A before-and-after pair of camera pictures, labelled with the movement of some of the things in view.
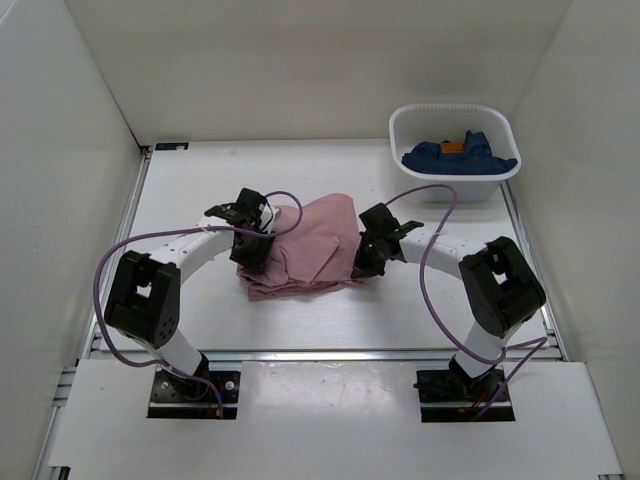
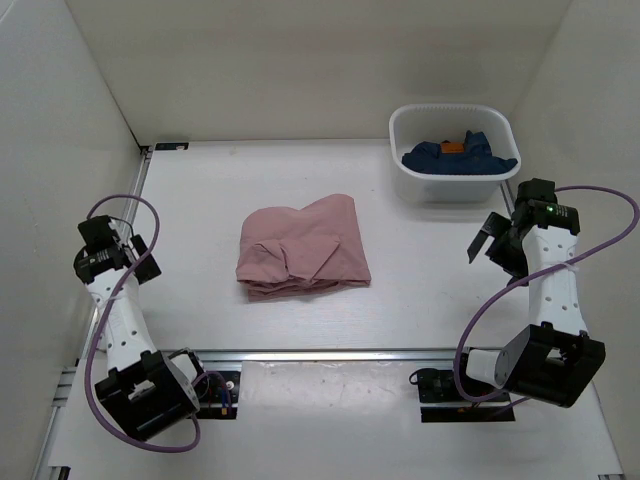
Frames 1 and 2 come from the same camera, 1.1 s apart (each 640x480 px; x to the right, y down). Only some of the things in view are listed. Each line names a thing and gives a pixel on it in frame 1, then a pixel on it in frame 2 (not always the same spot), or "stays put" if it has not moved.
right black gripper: x=362 y=268 -> x=496 y=226
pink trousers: x=314 y=248 stays put
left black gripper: x=256 y=260 -> x=147 y=270
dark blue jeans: x=471 y=157 stays put
